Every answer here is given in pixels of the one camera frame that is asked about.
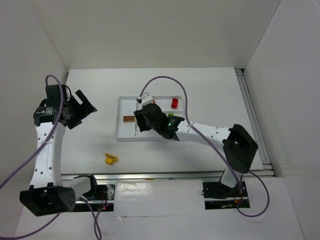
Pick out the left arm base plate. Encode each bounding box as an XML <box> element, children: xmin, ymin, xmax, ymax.
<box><xmin>82</xmin><ymin>183</ymin><xmax>116</xmax><ymax>212</ymax></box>

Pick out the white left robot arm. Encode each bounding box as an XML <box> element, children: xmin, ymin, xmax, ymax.
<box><xmin>19</xmin><ymin>84</ymin><xmax>98</xmax><ymax>217</ymax></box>

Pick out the brown lego plate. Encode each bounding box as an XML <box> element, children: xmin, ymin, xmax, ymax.
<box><xmin>123</xmin><ymin>115</ymin><xmax>135</xmax><ymax>123</ymax></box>

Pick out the aluminium rail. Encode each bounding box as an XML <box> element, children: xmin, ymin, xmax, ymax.
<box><xmin>234</xmin><ymin>68</ymin><xmax>275</xmax><ymax>177</ymax></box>
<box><xmin>59</xmin><ymin>170</ymin><xmax>226</xmax><ymax>183</ymax></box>

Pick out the aluminium right side rail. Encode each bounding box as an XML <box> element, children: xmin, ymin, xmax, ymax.
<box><xmin>234</xmin><ymin>68</ymin><xmax>275</xmax><ymax>177</ymax></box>

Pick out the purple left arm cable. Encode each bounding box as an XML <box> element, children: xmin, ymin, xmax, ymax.
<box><xmin>0</xmin><ymin>74</ymin><xmax>103</xmax><ymax>240</ymax></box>

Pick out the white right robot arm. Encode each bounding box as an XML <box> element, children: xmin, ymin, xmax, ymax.
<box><xmin>134</xmin><ymin>103</ymin><xmax>258</xmax><ymax>191</ymax></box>

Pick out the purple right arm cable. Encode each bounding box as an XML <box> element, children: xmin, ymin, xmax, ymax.
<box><xmin>139</xmin><ymin>75</ymin><xmax>271</xmax><ymax>217</ymax></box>

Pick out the aluminium front rail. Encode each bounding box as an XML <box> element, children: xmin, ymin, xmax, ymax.
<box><xmin>59</xmin><ymin>170</ymin><xmax>226</xmax><ymax>183</ymax></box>

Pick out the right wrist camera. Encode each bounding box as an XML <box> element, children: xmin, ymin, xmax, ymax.
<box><xmin>136</xmin><ymin>92</ymin><xmax>154</xmax><ymax>106</ymax></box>

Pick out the yellow orange lego stack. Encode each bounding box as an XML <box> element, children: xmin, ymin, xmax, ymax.
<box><xmin>105</xmin><ymin>153</ymin><xmax>119</xmax><ymax>166</ymax></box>

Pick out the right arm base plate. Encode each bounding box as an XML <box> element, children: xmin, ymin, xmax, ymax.
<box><xmin>201</xmin><ymin>181</ymin><xmax>250</xmax><ymax>210</ymax></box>

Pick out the white divided sorting tray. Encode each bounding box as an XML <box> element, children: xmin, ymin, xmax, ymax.
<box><xmin>115</xmin><ymin>95</ymin><xmax>185</xmax><ymax>142</ymax></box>

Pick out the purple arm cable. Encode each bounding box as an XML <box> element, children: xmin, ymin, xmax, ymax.
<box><xmin>0</xmin><ymin>74</ymin><xmax>103</xmax><ymax>240</ymax></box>
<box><xmin>139</xmin><ymin>75</ymin><xmax>271</xmax><ymax>217</ymax></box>

